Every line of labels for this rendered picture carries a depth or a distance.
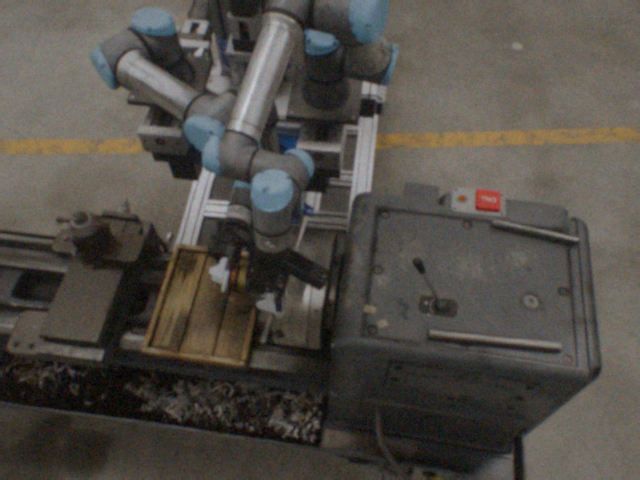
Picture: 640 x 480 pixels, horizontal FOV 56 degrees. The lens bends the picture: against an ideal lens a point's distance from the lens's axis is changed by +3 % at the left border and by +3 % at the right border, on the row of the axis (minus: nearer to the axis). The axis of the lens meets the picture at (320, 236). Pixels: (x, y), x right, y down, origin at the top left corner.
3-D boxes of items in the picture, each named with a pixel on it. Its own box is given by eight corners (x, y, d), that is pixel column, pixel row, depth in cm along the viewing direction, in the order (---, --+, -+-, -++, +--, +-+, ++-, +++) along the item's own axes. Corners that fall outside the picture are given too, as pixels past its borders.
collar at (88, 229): (103, 215, 167) (100, 209, 164) (93, 239, 163) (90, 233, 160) (76, 212, 167) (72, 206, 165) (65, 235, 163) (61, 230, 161)
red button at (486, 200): (498, 195, 154) (500, 190, 152) (498, 214, 151) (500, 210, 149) (475, 192, 154) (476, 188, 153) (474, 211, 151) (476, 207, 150)
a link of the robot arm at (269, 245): (294, 216, 118) (287, 242, 112) (294, 234, 121) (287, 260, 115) (257, 212, 119) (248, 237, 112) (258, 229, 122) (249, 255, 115)
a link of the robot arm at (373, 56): (354, 40, 176) (318, -40, 122) (403, 51, 173) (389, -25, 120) (343, 81, 177) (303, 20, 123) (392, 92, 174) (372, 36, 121)
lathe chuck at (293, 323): (325, 258, 180) (324, 210, 151) (309, 360, 166) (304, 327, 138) (296, 255, 180) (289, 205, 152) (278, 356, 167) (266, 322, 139)
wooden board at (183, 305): (270, 260, 188) (269, 254, 184) (245, 370, 169) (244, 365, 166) (178, 249, 190) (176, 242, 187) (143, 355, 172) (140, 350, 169)
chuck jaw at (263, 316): (292, 289, 155) (284, 328, 148) (292, 300, 159) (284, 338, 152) (251, 284, 156) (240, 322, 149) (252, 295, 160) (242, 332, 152)
